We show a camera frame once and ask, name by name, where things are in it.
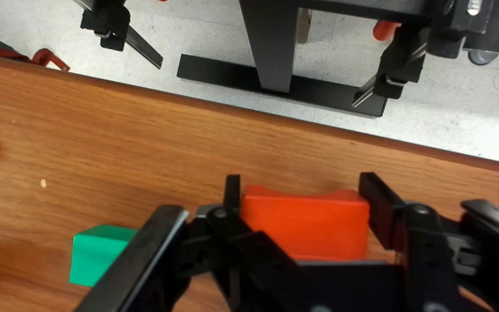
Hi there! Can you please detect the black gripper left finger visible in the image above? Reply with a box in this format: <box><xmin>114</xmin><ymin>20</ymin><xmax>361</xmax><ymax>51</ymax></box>
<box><xmin>74</xmin><ymin>174</ymin><xmax>320</xmax><ymax>312</ymax></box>

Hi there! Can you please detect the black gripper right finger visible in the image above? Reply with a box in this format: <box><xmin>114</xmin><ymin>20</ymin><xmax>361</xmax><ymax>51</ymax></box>
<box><xmin>356</xmin><ymin>172</ymin><xmax>499</xmax><ymax>312</ymax></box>

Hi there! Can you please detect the orange arch block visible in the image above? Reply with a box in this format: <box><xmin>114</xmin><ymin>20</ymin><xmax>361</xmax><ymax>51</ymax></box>
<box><xmin>238</xmin><ymin>184</ymin><xmax>372</xmax><ymax>264</ymax></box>

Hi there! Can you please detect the green rectangular block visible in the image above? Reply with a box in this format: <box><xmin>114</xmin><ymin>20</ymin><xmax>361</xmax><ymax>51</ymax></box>
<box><xmin>67</xmin><ymin>224</ymin><xmax>140</xmax><ymax>290</ymax></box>

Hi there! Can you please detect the black metal stand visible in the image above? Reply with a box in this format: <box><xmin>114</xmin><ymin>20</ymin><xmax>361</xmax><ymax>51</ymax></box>
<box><xmin>174</xmin><ymin>0</ymin><xmax>389</xmax><ymax>120</ymax></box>

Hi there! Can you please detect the grey caster wheel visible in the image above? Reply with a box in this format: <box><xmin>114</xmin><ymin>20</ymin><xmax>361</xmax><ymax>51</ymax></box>
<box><xmin>465</xmin><ymin>49</ymin><xmax>499</xmax><ymax>68</ymax></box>

